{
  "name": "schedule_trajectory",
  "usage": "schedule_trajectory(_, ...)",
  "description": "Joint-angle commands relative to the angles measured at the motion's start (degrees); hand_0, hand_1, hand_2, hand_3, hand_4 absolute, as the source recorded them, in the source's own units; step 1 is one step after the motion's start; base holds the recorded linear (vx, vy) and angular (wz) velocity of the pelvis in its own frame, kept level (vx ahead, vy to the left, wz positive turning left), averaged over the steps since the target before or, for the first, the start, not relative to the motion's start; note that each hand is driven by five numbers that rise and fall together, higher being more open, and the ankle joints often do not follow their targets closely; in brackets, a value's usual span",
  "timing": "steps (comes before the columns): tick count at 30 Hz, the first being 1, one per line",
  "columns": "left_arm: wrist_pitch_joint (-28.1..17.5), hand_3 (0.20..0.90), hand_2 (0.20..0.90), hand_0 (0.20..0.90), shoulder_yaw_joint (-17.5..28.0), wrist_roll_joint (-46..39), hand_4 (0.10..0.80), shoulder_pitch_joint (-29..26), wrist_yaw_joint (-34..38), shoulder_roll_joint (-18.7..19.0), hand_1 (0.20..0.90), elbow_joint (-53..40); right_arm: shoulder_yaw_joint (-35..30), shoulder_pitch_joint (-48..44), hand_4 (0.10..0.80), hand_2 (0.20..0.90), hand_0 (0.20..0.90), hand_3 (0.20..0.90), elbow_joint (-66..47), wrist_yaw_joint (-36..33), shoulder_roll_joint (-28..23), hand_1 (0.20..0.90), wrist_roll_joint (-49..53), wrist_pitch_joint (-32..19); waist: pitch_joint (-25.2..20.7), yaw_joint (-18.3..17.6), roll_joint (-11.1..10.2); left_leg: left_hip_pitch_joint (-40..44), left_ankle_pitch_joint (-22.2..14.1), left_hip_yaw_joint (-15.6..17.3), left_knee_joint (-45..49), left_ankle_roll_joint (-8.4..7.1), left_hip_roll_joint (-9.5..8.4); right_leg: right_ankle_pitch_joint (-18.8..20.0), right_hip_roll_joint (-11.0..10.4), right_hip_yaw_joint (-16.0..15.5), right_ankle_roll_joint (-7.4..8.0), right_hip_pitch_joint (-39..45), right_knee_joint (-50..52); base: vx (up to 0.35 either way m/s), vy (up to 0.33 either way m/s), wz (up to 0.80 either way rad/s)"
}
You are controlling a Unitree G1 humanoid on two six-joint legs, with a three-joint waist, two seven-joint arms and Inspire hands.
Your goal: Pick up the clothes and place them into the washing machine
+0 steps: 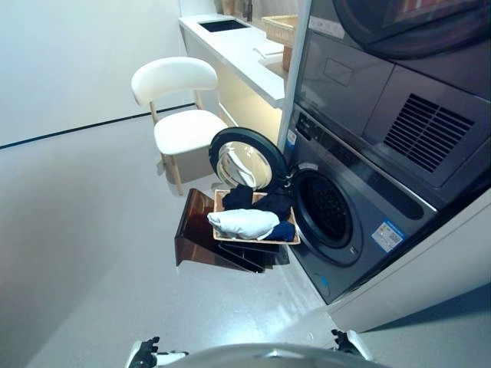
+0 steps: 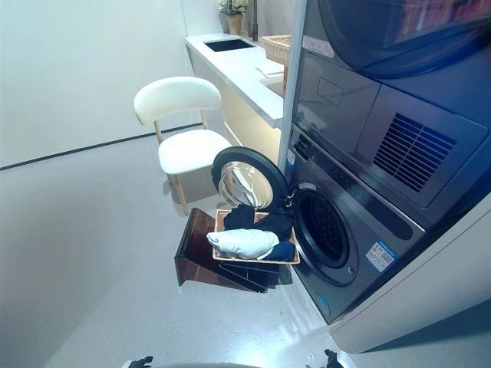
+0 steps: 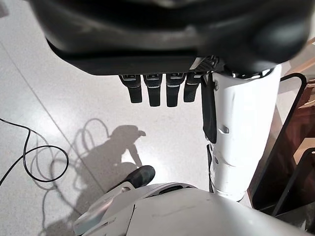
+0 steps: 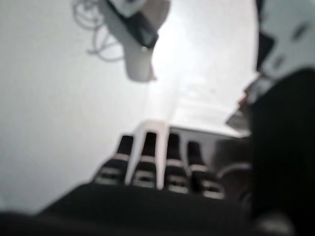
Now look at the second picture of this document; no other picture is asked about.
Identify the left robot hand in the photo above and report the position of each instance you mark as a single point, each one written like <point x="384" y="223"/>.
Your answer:
<point x="139" y="362"/>

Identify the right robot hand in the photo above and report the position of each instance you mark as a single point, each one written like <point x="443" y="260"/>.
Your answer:
<point x="333" y="357"/>

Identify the dark grey washing machine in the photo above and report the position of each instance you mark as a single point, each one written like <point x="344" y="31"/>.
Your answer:
<point x="356" y="214"/>

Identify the round washing machine door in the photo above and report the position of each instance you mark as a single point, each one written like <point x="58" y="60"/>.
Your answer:
<point x="245" y="180"/>

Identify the white cabinet side panel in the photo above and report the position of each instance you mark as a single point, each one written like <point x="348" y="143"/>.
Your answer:
<point x="414" y="291"/>

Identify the dark brown step stool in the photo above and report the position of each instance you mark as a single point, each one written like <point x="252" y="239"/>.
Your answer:
<point x="203" y="253"/>

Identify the woven laundry basket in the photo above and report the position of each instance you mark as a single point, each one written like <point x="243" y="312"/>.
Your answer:
<point x="220" y="256"/>

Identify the white folded garment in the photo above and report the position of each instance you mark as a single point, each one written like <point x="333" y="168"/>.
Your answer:
<point x="243" y="244"/>

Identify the dark navy garment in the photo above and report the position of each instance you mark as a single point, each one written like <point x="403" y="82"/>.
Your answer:
<point x="274" y="224"/>

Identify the white wooden-legged chair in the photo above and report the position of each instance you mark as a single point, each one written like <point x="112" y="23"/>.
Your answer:
<point x="180" y="126"/>

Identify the dark grey stacked dryer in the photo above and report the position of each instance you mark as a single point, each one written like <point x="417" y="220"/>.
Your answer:
<point x="387" y="96"/>

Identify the white counter cabinet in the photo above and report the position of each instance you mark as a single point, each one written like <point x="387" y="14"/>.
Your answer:
<point x="238" y="84"/>

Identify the wicker storage basket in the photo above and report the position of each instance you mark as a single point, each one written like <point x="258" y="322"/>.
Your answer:
<point x="277" y="48"/>

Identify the potted white flower plant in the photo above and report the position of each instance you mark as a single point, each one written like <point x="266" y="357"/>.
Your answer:
<point x="232" y="13"/>

